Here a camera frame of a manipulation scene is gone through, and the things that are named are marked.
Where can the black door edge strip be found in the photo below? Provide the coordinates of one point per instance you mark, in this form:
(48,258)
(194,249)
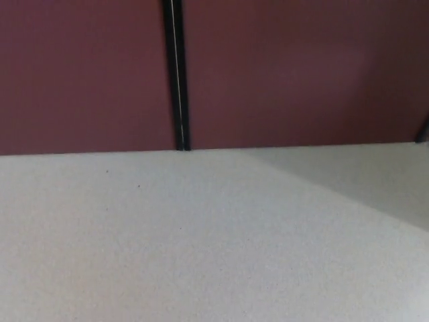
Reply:
(177,84)

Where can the black door frame post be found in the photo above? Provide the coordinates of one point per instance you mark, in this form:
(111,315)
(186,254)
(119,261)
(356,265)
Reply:
(423,132)

